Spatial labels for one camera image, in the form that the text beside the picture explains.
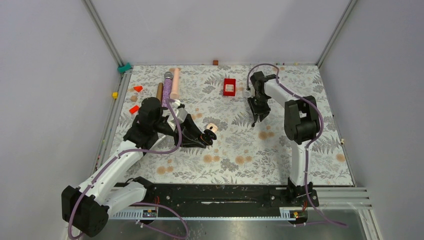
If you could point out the purple glitter microphone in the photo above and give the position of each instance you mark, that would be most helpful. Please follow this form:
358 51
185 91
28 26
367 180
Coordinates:
167 87

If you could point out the pink microphone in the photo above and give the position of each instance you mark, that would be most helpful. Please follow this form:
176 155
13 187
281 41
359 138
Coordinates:
174 94

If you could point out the beige earbud charging case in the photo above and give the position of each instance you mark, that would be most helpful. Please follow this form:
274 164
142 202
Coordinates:
212 127

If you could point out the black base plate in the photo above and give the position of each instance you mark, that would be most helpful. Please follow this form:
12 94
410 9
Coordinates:
219 201

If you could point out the red flat block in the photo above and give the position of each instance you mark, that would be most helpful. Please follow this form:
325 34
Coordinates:
134 109

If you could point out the red small box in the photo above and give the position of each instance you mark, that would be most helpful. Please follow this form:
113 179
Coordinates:
229 87

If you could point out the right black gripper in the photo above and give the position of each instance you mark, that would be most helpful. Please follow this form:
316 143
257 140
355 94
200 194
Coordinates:
263 112

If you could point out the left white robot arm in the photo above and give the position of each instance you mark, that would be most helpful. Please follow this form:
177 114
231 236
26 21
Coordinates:
89 206

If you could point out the floral patterned table mat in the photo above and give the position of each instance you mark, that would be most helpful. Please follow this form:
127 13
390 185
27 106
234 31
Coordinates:
243 154

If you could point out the brown microphone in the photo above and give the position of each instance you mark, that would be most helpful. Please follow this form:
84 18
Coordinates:
159 91

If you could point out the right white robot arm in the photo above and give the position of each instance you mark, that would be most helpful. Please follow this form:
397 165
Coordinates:
301 125

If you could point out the black earbud case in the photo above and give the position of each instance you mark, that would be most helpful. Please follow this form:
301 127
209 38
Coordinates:
208 137

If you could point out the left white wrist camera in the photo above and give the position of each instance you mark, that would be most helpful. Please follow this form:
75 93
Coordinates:
179 112

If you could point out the red triangular block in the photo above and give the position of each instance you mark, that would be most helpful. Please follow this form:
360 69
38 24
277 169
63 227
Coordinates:
138 88

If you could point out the tan wooden cube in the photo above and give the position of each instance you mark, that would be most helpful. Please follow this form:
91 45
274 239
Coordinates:
134 98

